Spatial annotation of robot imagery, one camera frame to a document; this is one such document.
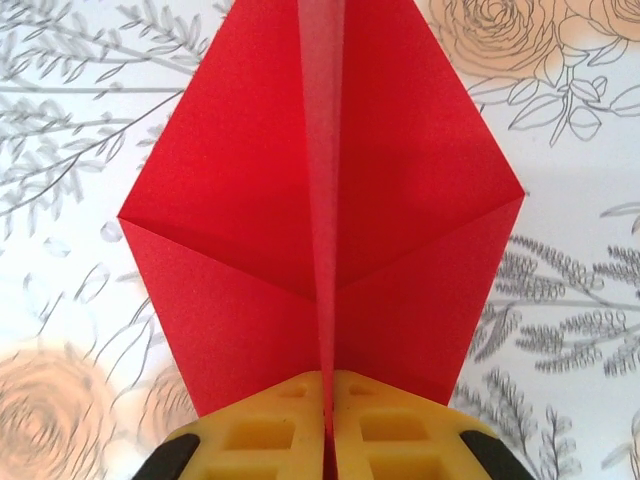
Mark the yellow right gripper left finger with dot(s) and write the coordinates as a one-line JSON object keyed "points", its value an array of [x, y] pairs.
{"points": [[220, 460]]}

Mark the red square paper sheet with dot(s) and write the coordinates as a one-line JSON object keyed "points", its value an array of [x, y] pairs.
{"points": [[400, 175]]}

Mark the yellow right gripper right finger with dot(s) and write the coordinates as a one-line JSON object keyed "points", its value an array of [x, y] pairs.
{"points": [[440, 460]]}

